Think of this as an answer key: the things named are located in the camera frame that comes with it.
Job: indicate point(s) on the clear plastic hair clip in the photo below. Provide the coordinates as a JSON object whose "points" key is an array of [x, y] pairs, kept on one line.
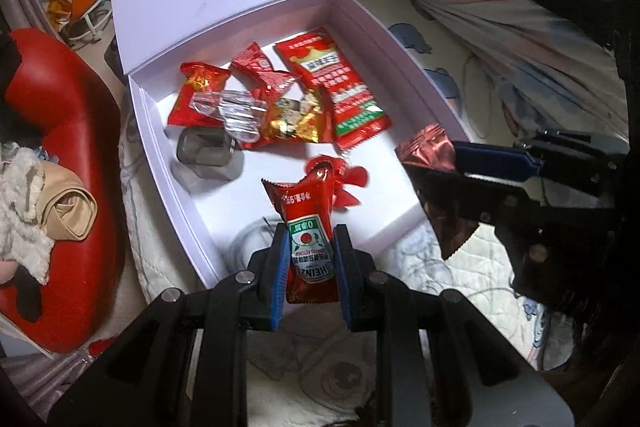
{"points": [[240, 112]]}

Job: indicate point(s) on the pastel checked cartoon duvet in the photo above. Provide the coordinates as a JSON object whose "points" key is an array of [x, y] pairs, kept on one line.
{"points": [[500, 57]]}

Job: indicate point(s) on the beige folded cloth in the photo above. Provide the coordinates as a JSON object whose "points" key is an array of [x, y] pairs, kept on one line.
{"points": [[65, 207]]}

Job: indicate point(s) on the dark cloth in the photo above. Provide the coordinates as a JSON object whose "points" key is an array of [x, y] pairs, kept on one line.
{"points": [[7, 117]]}

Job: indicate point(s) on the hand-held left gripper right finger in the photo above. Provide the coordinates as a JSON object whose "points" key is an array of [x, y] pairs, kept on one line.
{"points": [[345, 287]]}

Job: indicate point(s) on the red plastic fan toy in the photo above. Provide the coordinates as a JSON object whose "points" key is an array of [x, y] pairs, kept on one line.
{"points": [[350, 187]]}

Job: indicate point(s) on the quilted cartoon bed sheet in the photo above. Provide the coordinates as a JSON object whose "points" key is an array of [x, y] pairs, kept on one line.
{"points": [[320, 372]]}

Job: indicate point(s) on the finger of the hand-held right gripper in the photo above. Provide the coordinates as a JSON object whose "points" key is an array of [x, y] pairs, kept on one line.
{"points": [[475, 199], [495, 162]]}

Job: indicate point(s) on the grey earbuds case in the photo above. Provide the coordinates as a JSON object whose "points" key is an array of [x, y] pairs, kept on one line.
{"points": [[205, 154]]}

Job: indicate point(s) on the red ketchup packet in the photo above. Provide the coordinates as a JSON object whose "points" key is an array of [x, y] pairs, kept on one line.
{"points": [[305, 217]]}

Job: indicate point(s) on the dark red shiny packet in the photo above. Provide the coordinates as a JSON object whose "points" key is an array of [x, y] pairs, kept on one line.
{"points": [[427, 152]]}

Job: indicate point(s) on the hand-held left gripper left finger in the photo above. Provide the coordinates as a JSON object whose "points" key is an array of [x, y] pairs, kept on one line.
{"points": [[277, 287]]}

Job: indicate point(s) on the pink black plush toy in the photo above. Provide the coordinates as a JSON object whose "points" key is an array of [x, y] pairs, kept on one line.
{"points": [[25, 302]]}

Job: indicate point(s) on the small red candy packet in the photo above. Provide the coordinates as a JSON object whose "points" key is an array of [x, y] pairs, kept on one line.
{"points": [[260, 69]]}

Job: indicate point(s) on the white flat sheet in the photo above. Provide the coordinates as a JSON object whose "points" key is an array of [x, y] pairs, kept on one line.
{"points": [[25, 332]]}

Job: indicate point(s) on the long red sauce packet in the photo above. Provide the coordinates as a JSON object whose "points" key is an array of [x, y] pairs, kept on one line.
{"points": [[345, 102]]}

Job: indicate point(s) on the white fluffy cloth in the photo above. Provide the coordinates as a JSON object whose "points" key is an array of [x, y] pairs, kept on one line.
{"points": [[25, 207]]}

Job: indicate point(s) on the red chair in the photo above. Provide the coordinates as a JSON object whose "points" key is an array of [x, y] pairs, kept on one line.
{"points": [[65, 107]]}

